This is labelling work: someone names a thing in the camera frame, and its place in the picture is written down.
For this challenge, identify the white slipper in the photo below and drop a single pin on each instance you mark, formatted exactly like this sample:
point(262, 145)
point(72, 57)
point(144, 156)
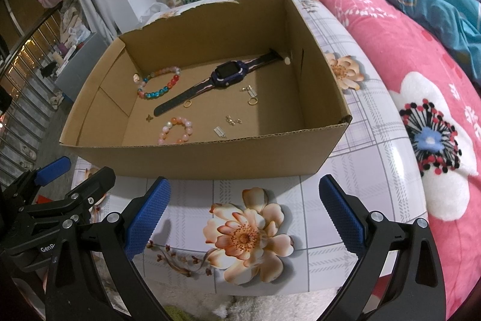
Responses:
point(57, 102)
point(29, 152)

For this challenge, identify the small silver tagged charm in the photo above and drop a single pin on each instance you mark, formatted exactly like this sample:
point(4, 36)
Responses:
point(220, 132)

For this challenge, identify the blue patterned quilt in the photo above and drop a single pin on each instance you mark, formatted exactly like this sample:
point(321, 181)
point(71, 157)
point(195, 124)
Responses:
point(432, 5)

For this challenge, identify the white fluffy rug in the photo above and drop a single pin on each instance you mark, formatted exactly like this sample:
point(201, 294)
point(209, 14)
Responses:
point(270, 308)

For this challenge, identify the plaid floral tablecloth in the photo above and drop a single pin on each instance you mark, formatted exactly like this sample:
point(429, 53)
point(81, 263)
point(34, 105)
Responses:
point(293, 193)

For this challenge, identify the green floral cloth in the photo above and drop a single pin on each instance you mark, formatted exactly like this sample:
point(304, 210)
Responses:
point(184, 314)

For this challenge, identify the beige hanging cloth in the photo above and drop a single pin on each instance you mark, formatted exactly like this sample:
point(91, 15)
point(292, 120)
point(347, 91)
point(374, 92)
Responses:
point(73, 20)

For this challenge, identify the pink flower blanket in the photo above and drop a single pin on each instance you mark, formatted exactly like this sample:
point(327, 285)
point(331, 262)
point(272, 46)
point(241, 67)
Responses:
point(375, 54)

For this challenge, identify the metal window grille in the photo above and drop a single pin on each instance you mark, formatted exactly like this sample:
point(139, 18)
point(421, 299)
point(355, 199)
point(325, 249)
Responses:
point(22, 80)

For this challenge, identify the brown cardboard box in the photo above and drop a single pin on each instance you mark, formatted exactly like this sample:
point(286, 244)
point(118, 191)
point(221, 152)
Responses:
point(188, 163)

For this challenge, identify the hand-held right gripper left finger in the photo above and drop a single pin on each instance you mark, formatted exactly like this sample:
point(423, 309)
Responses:
point(148, 217)

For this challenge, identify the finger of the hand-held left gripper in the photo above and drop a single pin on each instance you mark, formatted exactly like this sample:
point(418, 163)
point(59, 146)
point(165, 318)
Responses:
point(99, 182)
point(54, 168)

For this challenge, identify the white plastic bag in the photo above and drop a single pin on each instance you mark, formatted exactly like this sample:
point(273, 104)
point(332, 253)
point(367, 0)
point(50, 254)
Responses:
point(154, 10)

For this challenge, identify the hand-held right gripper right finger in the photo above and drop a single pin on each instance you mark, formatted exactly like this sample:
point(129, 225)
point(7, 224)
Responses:
point(344, 215)

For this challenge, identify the grey cabinet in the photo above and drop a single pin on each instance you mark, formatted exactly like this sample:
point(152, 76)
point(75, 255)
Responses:
point(80, 69)

